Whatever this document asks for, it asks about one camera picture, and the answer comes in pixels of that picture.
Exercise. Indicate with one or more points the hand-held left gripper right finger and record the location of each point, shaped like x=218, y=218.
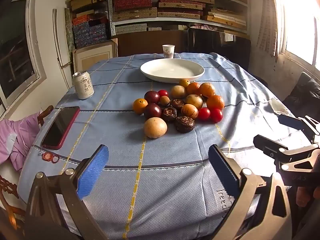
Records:
x=220, y=165

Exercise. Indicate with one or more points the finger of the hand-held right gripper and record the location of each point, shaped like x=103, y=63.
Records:
x=290, y=122
x=266, y=143

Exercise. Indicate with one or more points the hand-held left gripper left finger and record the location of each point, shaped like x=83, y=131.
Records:
x=93, y=172

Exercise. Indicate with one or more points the red tomato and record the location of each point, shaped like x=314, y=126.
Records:
x=204, y=113
x=163, y=93
x=216, y=115

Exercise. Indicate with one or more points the dark water chestnut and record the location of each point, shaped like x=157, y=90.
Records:
x=177, y=103
x=184, y=124
x=169, y=115

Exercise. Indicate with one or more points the orange spotted passion fruit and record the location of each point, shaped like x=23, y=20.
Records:
x=207, y=89
x=189, y=111

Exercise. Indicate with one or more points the orange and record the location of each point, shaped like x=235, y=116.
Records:
x=193, y=88
x=215, y=102

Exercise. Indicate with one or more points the large tan passion fruit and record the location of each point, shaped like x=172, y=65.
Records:
x=155, y=127

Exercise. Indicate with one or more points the small orange tangerine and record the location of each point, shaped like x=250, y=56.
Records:
x=140, y=106

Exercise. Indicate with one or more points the small tan longan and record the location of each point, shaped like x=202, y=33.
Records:
x=164, y=101

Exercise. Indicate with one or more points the dark purple plum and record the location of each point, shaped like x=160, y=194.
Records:
x=152, y=111
x=151, y=97

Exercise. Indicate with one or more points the small yellow citrus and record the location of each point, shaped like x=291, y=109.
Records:
x=184, y=82

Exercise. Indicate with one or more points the white oval plate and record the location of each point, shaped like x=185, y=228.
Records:
x=172, y=70

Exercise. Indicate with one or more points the person's right hand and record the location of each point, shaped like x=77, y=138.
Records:
x=303, y=196

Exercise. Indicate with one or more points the black jacket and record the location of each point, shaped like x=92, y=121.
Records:
x=303, y=95

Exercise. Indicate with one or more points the blue checked tablecloth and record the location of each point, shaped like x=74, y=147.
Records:
x=175, y=160

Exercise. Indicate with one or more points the smartphone in red case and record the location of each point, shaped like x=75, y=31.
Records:
x=61, y=127

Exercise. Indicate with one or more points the pink cloth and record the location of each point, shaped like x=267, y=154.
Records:
x=15, y=140

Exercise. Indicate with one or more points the white drink can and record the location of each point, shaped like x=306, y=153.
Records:
x=83, y=86

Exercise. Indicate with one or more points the bright window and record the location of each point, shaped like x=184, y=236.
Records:
x=300, y=22

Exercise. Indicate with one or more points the black monitor screen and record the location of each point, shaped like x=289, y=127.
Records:
x=217, y=47

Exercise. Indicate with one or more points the bamboo blind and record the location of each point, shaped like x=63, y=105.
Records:
x=268, y=17

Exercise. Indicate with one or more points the wooden framed panel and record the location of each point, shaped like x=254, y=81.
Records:
x=92, y=56

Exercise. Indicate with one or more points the white paper cup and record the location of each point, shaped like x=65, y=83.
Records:
x=168, y=51

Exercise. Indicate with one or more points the long white slat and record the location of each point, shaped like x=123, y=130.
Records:
x=58, y=42

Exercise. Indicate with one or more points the stack of blue patterned boxes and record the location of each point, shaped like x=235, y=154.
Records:
x=87, y=33

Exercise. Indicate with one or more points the brown wooden board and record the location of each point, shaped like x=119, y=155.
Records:
x=150, y=42

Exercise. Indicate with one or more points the green marbled board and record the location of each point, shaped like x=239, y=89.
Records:
x=69, y=30

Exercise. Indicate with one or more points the white framed sliding window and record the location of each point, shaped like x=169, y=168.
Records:
x=15, y=47

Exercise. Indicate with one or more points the metal shelf rack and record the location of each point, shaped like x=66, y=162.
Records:
x=175, y=21

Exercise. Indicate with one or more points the stack of patterned flat boxes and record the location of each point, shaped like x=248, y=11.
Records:
x=135, y=3

